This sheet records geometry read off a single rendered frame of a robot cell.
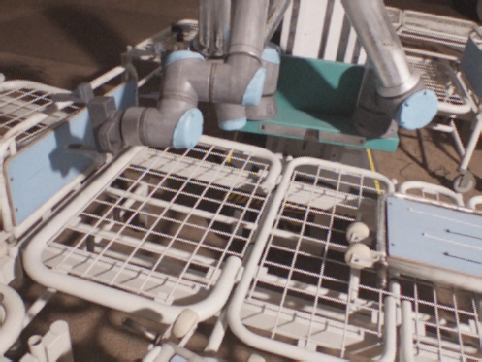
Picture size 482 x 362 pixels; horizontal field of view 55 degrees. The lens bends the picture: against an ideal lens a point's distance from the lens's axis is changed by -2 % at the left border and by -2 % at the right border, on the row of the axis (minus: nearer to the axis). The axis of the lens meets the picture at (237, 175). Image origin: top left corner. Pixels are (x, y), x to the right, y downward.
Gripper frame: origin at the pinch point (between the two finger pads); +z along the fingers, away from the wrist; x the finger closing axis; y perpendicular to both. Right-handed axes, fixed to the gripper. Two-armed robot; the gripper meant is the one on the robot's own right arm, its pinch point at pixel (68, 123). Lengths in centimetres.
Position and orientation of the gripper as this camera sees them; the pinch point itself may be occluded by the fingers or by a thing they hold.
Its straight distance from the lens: 122.3
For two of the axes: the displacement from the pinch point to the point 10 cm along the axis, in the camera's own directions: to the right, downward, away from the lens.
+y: 2.7, -4.7, 8.4
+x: -0.7, -8.8, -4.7
